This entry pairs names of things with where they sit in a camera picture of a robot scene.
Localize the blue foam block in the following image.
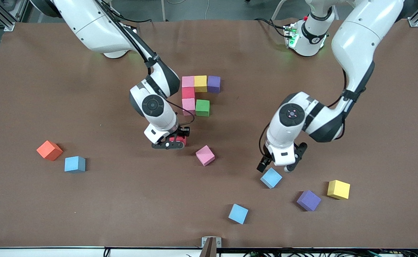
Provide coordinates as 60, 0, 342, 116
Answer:
64, 156, 86, 174
228, 203, 249, 225
260, 167, 283, 189

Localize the metal table bracket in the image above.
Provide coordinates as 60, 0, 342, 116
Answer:
201, 236, 222, 257

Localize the green foam block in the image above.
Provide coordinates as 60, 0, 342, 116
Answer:
195, 100, 210, 117

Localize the yellow foam block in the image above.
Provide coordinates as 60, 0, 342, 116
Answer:
194, 75, 208, 93
327, 180, 351, 200

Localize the brown table cover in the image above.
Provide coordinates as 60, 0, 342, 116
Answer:
0, 18, 418, 249

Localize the purple foam block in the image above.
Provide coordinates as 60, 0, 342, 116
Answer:
296, 190, 322, 212
207, 75, 221, 94

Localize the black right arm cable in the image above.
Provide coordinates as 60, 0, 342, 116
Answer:
166, 100, 196, 126

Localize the orange foam block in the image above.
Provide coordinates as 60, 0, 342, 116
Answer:
36, 140, 63, 161

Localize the thin white cable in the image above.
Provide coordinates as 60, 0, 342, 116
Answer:
166, 0, 211, 20

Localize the black arm base cable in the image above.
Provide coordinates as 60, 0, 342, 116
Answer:
254, 17, 289, 38

